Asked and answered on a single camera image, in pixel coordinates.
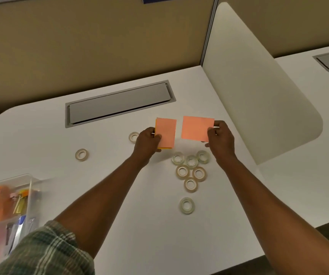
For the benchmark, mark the small beige tape roll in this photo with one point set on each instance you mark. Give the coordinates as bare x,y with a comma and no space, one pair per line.
77,155
130,137

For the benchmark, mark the clear plastic organizer box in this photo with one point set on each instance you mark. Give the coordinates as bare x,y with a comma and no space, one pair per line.
34,191

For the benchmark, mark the orange sticky note pad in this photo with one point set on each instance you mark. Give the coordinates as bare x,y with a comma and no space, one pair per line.
164,148

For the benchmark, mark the person's left hand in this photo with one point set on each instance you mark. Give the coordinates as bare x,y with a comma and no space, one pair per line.
145,146

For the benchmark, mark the clear tube orange cap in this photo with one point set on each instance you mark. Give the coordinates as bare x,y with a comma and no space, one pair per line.
24,193

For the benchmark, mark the tan partition panel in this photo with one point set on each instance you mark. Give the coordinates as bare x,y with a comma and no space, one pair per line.
81,40
281,20

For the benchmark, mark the person's right forearm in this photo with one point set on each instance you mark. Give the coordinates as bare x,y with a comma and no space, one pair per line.
276,220

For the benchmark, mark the white divider panel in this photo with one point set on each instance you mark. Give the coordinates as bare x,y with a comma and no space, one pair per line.
253,97

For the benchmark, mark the person's left forearm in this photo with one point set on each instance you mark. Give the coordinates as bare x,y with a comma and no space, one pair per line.
104,203

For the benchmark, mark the yellow tube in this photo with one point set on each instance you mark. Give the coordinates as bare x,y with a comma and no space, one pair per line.
18,206

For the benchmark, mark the person's right hand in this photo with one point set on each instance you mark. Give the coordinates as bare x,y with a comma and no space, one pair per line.
223,143

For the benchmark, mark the green plaid shirt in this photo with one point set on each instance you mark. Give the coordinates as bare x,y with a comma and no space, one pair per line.
44,249

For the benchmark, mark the green clear tape roll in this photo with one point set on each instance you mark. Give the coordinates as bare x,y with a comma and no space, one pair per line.
181,206
173,158
187,162
208,157

